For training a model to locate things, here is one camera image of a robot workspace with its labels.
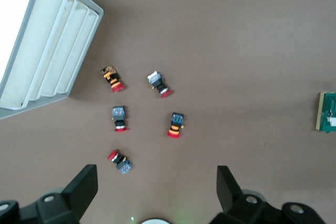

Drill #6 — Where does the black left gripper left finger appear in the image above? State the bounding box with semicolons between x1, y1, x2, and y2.
0;164;99;224

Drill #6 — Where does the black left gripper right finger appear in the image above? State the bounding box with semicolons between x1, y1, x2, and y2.
209;165;326;224

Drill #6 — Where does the green load switch white lever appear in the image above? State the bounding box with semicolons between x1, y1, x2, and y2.
314;91;336;134

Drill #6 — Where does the red mushroom button grey body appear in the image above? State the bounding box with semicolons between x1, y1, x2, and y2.
111;105;129;133
107;150;133;175

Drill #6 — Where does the red mushroom button orange body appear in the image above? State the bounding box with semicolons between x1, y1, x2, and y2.
100;65;124;94

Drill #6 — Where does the red mushroom button white-grey body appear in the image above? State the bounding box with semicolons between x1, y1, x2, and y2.
146;70;171;99

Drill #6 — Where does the white compartment storage bin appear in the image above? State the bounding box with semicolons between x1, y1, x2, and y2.
0;0;104;120

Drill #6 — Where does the red mushroom button orange ring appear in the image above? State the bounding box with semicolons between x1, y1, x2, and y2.
166;112;185;140

